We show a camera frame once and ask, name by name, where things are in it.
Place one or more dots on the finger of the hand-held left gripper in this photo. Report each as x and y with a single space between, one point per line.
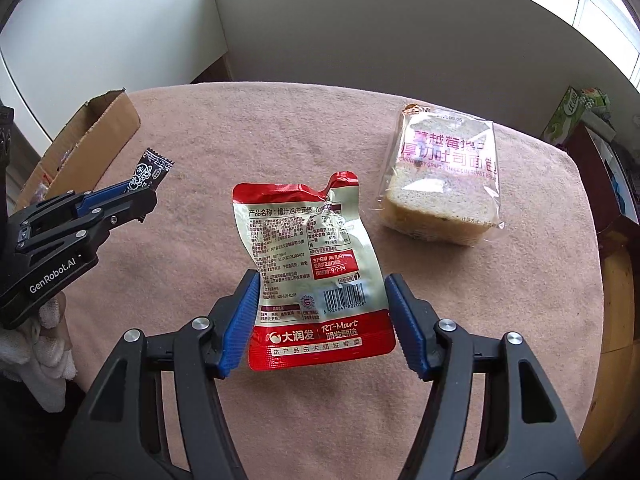
110 194
130 206

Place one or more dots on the brown cardboard box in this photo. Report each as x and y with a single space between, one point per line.
100 125

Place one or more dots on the white cabinet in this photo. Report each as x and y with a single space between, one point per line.
100 20

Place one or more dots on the sliced bread packet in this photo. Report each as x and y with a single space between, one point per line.
440 200

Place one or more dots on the person's left hand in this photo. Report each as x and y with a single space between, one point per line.
45 360

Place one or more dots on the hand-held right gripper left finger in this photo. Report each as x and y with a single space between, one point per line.
240 325

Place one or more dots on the small black printed packet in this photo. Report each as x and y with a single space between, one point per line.
150 170

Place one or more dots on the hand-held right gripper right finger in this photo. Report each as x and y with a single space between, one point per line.
407 325

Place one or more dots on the red and white pouch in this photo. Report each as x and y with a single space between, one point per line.
300 250

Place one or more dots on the green tissue box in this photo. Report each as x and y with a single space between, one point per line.
565 120

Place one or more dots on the blue printed box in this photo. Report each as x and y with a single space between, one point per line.
617 185

